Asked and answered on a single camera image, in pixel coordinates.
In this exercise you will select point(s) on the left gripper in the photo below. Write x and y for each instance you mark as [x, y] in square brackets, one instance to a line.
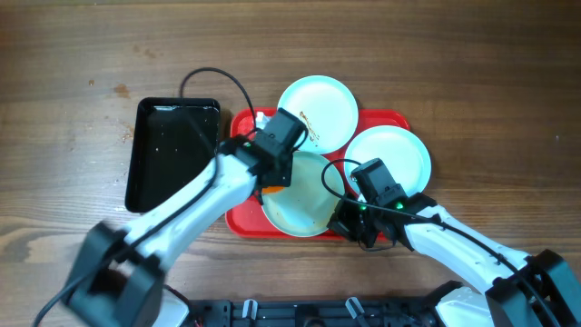
[276, 177]

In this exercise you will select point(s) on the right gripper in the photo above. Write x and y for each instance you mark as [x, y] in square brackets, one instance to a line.
[340, 222]

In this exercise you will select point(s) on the orange sponge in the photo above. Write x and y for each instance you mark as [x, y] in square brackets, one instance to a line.
[272, 189]

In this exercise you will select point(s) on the light blue plate bottom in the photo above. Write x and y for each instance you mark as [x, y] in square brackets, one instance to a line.
[304, 208]

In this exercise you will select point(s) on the light blue plate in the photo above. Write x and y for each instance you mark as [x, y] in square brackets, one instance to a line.
[304, 208]
[403, 153]
[328, 109]

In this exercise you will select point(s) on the light blue plate top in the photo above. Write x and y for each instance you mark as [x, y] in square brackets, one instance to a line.
[328, 109]

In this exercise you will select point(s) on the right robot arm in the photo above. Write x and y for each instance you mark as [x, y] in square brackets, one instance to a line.
[502, 286]

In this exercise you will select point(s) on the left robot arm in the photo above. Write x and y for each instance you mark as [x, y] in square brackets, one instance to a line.
[118, 277]

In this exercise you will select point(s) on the red plastic serving tray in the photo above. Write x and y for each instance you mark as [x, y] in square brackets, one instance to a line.
[248, 219]

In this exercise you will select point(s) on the black rectangular water tray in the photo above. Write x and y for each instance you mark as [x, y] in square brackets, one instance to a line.
[173, 141]

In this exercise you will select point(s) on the light blue plate right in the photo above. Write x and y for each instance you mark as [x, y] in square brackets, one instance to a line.
[403, 153]

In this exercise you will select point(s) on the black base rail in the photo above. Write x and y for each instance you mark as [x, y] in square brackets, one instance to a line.
[389, 312]

